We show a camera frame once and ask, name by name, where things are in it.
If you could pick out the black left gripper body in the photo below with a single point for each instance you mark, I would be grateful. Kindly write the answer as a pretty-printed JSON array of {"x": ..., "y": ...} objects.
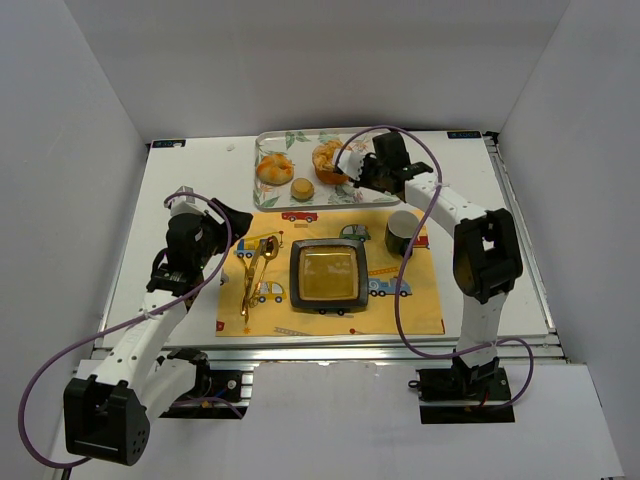
[{"x": 220, "y": 226}]

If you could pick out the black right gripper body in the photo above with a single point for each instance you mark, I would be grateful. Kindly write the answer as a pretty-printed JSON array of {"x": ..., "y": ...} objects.
[{"x": 370, "y": 174}]

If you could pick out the large orange bundt cake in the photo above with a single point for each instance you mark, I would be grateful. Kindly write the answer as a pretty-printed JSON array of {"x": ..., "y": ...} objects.
[{"x": 322, "y": 159}]

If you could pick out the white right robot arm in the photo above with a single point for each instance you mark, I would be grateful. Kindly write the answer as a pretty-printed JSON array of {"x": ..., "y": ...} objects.
[{"x": 486, "y": 256}]

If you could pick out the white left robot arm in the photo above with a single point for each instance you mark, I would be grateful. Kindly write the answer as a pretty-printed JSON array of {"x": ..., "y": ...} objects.
[{"x": 108, "y": 415}]

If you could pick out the glazed round bread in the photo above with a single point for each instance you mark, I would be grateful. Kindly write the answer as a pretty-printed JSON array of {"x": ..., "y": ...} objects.
[{"x": 275, "y": 169}]

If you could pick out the gold fork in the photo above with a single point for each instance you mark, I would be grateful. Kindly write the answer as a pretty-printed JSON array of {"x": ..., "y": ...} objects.
[{"x": 250, "y": 271}]

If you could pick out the gold spoon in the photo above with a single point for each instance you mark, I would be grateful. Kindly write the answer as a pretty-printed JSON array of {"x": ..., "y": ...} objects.
[{"x": 269, "y": 250}]

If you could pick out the green mug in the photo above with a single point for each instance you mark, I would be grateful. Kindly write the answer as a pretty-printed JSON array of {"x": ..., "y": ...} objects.
[{"x": 400, "y": 228}]

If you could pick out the yellow vehicle print placemat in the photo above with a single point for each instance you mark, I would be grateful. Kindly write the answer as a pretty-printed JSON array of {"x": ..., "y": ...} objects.
[{"x": 412, "y": 291}]

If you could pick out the small round bun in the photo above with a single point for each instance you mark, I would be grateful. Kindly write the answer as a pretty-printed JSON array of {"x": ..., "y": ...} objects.
[{"x": 302, "y": 189}]

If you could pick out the blue label sticker right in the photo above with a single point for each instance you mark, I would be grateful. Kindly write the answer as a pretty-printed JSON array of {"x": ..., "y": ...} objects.
[{"x": 464, "y": 134}]

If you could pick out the floral serving tray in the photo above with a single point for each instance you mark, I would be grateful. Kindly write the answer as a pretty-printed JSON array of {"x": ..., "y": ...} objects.
[{"x": 310, "y": 153}]

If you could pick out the black square plate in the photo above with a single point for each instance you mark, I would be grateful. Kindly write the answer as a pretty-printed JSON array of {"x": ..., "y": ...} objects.
[{"x": 328, "y": 275}]

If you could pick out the aluminium table frame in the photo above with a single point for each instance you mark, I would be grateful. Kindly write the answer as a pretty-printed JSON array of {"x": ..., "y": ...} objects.
[{"x": 223, "y": 168}]

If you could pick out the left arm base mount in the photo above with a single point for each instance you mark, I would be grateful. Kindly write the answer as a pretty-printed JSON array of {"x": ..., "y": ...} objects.
[{"x": 210, "y": 382}]

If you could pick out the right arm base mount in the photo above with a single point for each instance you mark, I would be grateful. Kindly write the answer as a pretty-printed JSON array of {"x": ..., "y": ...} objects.
[{"x": 460, "y": 395}]

